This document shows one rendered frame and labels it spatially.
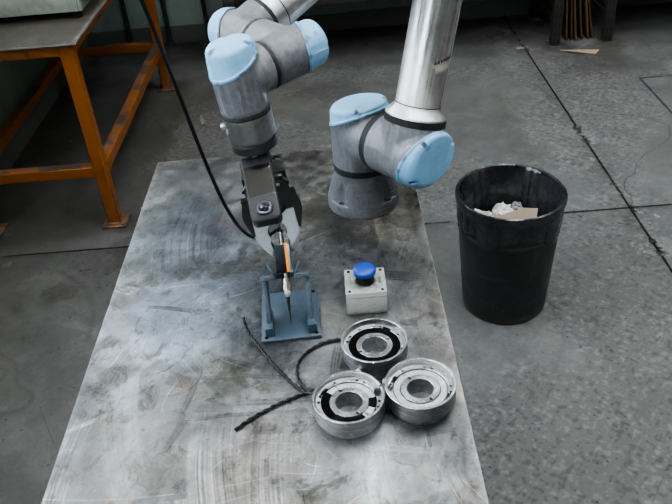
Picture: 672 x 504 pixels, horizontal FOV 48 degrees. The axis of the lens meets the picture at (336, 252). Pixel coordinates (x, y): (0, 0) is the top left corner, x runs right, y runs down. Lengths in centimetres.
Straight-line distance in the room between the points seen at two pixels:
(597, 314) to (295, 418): 162
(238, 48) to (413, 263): 55
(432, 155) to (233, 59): 46
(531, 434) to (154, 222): 118
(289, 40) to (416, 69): 30
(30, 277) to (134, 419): 193
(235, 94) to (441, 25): 42
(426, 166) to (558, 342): 120
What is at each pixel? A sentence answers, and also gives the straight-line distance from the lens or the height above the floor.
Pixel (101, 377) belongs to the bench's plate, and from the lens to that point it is 130.
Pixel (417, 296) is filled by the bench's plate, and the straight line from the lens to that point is 134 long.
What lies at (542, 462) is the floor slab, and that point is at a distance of 214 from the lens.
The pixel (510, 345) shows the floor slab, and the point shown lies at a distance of 245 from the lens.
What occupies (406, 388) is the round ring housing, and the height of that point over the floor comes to 83.
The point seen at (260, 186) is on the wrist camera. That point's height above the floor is 107.
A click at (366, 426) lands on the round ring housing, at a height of 83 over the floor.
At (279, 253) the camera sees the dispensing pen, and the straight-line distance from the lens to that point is 124.
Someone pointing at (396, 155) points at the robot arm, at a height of 98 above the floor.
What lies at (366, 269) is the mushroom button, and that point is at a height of 87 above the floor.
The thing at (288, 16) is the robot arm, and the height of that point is 125.
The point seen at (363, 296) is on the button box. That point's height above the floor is 84.
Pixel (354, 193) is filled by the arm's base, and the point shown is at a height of 85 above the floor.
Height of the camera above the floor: 164
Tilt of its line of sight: 35 degrees down
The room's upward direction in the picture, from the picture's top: 5 degrees counter-clockwise
